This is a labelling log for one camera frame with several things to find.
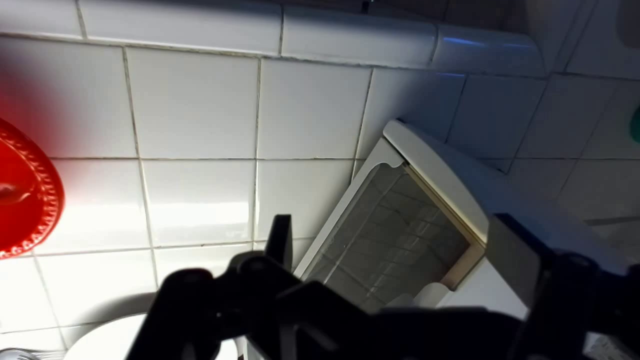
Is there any white toaster oven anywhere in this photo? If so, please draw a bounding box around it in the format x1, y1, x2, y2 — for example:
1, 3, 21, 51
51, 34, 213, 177
289, 117, 631, 336

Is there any orange cup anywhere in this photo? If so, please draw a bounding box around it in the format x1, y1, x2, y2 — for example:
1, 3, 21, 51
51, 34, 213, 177
0, 115, 67, 262

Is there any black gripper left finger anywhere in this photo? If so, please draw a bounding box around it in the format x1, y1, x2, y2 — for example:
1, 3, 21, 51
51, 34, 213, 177
264, 211, 295, 271

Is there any white plate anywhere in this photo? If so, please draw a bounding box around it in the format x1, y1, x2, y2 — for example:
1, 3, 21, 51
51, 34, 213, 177
59, 310, 246, 360

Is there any glass oven door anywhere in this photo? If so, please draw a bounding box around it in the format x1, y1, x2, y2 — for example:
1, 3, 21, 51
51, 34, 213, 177
295, 161, 492, 315

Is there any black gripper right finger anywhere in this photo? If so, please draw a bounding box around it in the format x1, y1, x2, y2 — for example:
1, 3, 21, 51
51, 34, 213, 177
488, 211, 629, 360

